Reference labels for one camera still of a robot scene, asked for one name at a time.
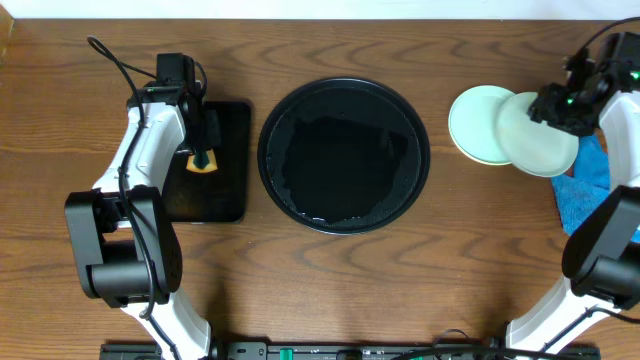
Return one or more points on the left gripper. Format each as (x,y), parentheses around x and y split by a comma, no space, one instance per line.
(201,132)

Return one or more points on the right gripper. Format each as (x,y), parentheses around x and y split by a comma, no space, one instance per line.
(542,108)

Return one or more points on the green yellow sponge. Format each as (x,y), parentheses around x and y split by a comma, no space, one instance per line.
(202,162)

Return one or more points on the light blue plate top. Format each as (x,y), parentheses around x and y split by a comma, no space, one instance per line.
(534,148)

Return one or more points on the light blue plate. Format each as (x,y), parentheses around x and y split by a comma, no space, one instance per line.
(534,148)
(471,122)

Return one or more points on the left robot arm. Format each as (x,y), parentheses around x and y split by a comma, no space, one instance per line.
(125,248)

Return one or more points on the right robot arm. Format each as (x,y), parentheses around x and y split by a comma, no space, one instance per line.
(600,262)

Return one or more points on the black rectangular tray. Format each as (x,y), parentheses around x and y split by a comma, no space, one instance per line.
(219,196)

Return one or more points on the black round tray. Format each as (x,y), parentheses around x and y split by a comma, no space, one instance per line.
(344,155)

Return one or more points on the blue cloth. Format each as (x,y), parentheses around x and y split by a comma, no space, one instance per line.
(578,195)

